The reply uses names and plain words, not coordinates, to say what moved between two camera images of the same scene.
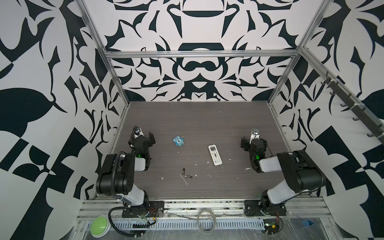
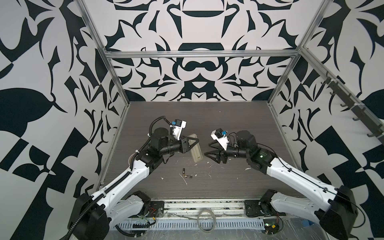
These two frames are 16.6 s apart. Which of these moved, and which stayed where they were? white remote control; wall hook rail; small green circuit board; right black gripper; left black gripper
Moved: right black gripper; white remote control; left black gripper
Stayed: small green circuit board; wall hook rail
